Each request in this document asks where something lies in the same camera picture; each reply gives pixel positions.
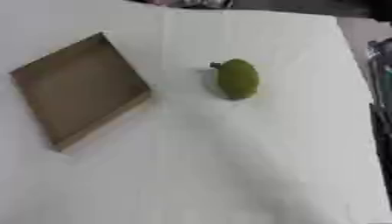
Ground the green toy mango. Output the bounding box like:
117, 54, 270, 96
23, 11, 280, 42
208, 58, 261, 101

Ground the tan cardboard box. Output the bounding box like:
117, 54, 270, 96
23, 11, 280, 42
7, 31, 153, 153

